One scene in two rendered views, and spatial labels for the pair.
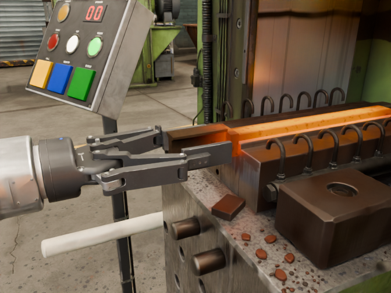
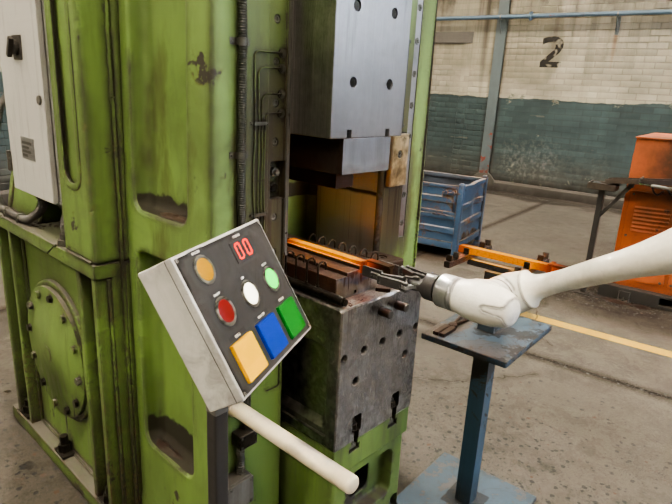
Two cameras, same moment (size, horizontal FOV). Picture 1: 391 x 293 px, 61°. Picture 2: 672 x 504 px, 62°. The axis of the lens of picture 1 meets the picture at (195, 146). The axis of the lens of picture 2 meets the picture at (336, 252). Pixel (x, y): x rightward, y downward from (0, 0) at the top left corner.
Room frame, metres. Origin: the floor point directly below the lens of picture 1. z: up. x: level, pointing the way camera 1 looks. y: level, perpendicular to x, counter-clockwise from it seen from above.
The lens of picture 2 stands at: (1.15, 1.34, 1.49)
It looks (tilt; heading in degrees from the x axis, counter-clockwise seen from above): 16 degrees down; 246
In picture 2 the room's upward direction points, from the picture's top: 3 degrees clockwise
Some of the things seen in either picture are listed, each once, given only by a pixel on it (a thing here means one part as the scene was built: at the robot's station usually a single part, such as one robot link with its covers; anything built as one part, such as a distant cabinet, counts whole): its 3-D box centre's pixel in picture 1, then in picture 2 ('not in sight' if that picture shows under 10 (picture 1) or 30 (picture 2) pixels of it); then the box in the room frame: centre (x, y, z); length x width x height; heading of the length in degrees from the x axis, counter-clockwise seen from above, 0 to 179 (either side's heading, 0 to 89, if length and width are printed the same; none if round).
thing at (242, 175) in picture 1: (324, 138); (308, 262); (0.56, -0.23, 0.96); 0.42 x 0.20 x 0.09; 114
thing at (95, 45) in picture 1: (95, 46); (271, 278); (0.82, 0.24, 1.09); 0.05 x 0.03 x 0.04; 24
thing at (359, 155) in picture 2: not in sight; (313, 147); (0.56, -0.23, 1.32); 0.42 x 0.20 x 0.10; 114
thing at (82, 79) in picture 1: (82, 84); (289, 317); (0.79, 0.27, 1.01); 0.07 x 0.05 x 0.07; 49
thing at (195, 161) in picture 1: (194, 164); not in sight; (0.37, 0.00, 1.00); 0.05 x 0.03 x 0.01; 114
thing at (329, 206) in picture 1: (337, 213); (381, 266); (0.33, -0.17, 0.95); 0.12 x 0.08 x 0.06; 114
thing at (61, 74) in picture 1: (61, 79); (270, 335); (0.86, 0.35, 1.01); 0.07 x 0.05 x 0.07; 49
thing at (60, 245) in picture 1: (129, 227); (289, 443); (0.75, 0.18, 0.62); 0.44 x 0.05 x 0.05; 114
